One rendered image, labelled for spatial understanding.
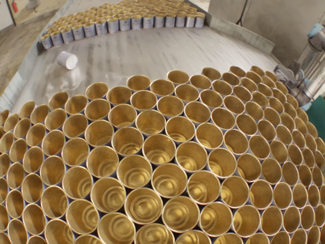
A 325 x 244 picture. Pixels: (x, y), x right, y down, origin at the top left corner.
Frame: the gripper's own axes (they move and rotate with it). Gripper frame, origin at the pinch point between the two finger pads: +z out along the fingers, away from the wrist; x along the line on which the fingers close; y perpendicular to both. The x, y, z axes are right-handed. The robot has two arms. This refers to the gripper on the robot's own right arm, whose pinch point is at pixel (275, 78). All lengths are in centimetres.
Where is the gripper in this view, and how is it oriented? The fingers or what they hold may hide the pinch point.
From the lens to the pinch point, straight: 77.5
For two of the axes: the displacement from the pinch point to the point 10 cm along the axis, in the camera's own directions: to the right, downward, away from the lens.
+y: -0.7, 5.7, 8.2
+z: -9.3, 2.6, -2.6
